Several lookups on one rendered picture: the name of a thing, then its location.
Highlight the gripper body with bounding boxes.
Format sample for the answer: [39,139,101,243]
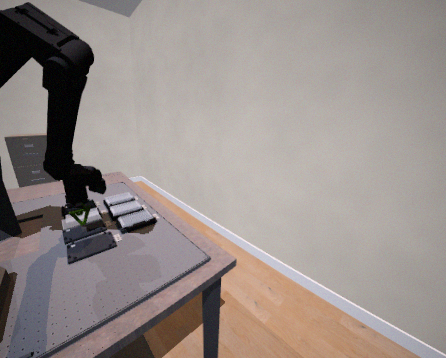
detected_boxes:
[64,184,88,212]

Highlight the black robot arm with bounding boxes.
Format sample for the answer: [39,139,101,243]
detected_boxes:
[0,2,107,200]

